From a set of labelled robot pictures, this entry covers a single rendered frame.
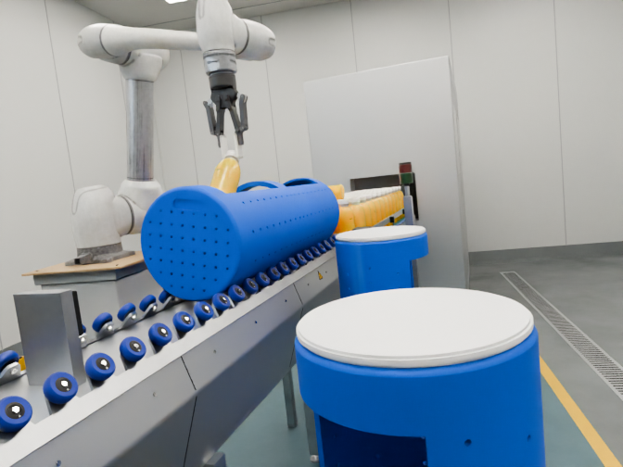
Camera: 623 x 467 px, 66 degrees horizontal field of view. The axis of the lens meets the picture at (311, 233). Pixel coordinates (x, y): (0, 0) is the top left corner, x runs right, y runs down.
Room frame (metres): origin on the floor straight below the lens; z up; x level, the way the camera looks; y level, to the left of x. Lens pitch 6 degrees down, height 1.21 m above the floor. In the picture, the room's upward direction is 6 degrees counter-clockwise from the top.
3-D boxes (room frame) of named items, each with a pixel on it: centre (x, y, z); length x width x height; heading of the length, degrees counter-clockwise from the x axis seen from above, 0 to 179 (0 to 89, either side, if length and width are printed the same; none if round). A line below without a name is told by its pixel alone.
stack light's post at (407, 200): (2.26, -0.47, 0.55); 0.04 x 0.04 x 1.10; 71
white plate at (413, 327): (0.57, -0.11, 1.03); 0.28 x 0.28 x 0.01
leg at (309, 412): (1.98, 0.08, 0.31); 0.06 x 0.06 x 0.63; 71
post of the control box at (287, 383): (2.31, 0.20, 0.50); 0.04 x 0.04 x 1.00; 71
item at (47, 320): (0.76, 0.44, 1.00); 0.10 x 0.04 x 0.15; 71
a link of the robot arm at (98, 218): (1.76, 0.78, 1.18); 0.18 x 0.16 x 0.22; 145
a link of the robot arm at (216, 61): (1.38, 0.20, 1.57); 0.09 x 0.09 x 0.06
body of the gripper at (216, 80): (1.38, 0.20, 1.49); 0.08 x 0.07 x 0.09; 71
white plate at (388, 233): (1.47, -0.21, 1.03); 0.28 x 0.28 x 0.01
